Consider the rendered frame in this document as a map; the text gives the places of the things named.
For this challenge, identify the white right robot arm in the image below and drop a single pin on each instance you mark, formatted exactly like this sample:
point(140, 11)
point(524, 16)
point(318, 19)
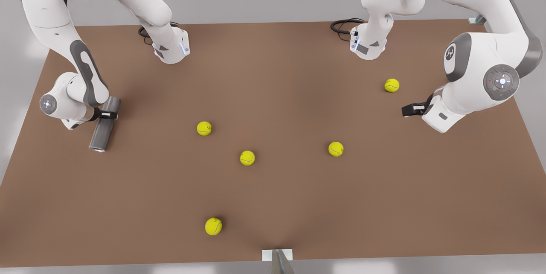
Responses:
point(51, 22)

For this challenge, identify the yellow tennis ball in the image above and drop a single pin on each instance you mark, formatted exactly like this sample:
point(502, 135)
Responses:
point(391, 85)
point(213, 226)
point(247, 158)
point(204, 128)
point(335, 149)

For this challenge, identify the grey tennis ball tube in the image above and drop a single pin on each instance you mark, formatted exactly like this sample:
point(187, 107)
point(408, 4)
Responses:
point(102, 134)

